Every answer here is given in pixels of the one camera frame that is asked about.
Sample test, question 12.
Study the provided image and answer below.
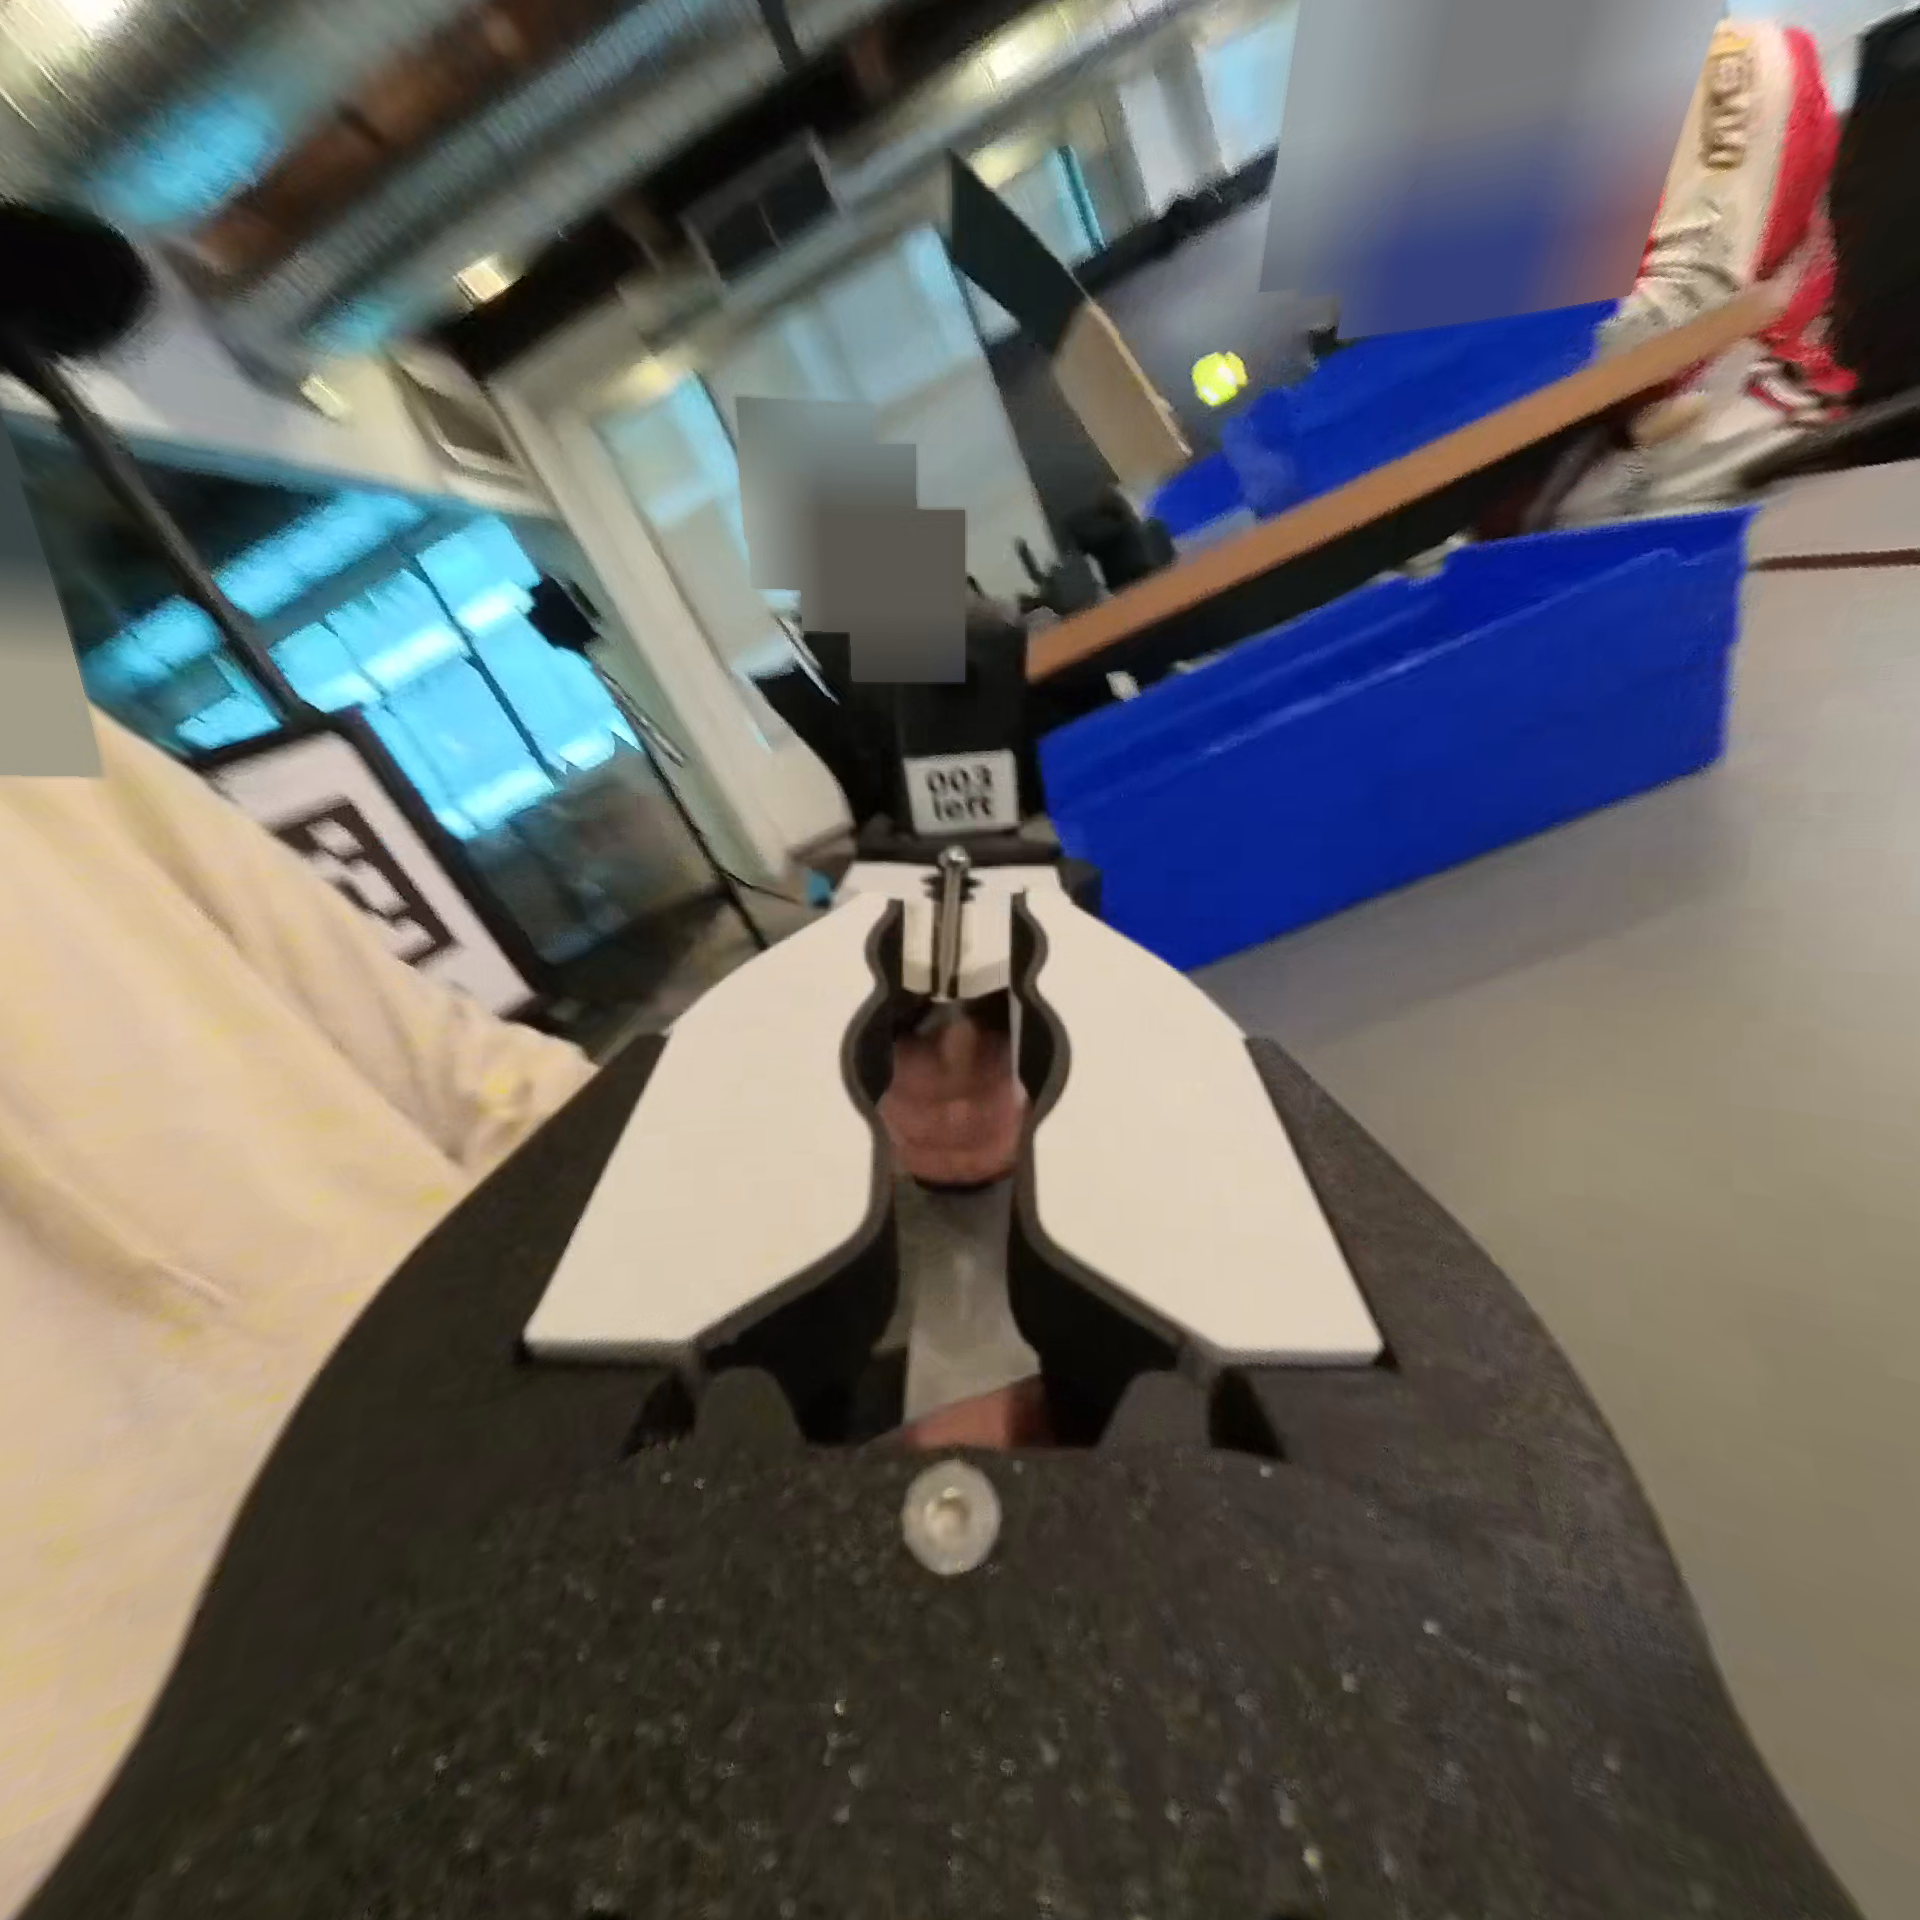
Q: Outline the wooden workbench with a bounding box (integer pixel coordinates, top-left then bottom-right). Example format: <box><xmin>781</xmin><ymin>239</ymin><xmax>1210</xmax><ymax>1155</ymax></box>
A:
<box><xmin>1024</xmin><ymin>281</ymin><xmax>1794</xmax><ymax>683</ymax></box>

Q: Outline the large blue storage crate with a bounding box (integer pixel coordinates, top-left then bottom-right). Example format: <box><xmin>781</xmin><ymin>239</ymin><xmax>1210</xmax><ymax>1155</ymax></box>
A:
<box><xmin>1146</xmin><ymin>295</ymin><xmax>1627</xmax><ymax>529</ymax></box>

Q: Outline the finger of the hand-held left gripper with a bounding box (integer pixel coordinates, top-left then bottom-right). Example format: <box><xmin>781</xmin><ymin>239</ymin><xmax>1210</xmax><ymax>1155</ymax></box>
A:
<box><xmin>833</xmin><ymin>861</ymin><xmax>949</xmax><ymax>995</ymax></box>
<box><xmin>957</xmin><ymin>861</ymin><xmax>1079</xmax><ymax>1002</ymax></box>

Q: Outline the black tripod with camera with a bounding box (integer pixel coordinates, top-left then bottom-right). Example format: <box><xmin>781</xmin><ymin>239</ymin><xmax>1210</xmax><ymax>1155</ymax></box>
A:
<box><xmin>525</xmin><ymin>573</ymin><xmax>791</xmax><ymax>909</ymax></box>

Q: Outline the person's left hand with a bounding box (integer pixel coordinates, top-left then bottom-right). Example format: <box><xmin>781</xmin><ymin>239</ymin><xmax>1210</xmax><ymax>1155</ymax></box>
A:
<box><xmin>877</xmin><ymin>1031</ymin><xmax>1039</xmax><ymax>1192</ymax></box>

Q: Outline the framed black-white marker sign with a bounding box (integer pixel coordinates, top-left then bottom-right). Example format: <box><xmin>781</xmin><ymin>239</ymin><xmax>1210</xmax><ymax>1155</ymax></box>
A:
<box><xmin>192</xmin><ymin>708</ymin><xmax>546</xmax><ymax>1026</ymax></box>

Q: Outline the open cardboard box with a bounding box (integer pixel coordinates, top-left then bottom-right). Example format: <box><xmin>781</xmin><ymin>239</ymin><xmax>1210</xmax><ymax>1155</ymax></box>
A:
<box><xmin>945</xmin><ymin>150</ymin><xmax>1194</xmax><ymax>486</ymax></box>

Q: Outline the blue plastic parts bin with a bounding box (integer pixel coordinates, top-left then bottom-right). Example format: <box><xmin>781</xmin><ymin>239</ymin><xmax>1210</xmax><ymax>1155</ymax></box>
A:
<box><xmin>1034</xmin><ymin>505</ymin><xmax>1761</xmax><ymax>974</ymax></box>

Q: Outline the person's right hand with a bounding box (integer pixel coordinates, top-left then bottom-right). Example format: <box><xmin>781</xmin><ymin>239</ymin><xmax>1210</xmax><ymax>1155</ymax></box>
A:
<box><xmin>904</xmin><ymin>1383</ymin><xmax>1057</xmax><ymax>1451</ymax></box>

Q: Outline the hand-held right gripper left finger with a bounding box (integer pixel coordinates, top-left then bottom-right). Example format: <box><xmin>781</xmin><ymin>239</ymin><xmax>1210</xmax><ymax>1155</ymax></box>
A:
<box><xmin>518</xmin><ymin>893</ymin><xmax>912</xmax><ymax>1448</ymax></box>

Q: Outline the silver ventilation duct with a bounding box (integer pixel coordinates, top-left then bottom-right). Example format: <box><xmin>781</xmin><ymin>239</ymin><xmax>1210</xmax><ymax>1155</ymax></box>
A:
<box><xmin>0</xmin><ymin>0</ymin><xmax>1202</xmax><ymax>354</ymax></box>

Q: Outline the person's cream hoodie torso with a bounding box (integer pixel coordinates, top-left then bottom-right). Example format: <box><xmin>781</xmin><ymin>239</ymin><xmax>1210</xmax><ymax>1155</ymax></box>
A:
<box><xmin>0</xmin><ymin>703</ymin><xmax>602</xmax><ymax>1892</ymax></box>

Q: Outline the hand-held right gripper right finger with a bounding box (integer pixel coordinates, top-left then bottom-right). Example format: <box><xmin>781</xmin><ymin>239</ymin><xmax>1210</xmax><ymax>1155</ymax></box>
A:
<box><xmin>1008</xmin><ymin>890</ymin><xmax>1389</xmax><ymax>1448</ymax></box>

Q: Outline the black disc-topped stand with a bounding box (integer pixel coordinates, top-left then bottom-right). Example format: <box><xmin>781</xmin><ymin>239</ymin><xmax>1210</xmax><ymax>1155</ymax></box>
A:
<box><xmin>0</xmin><ymin>197</ymin><xmax>302</xmax><ymax>721</ymax></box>

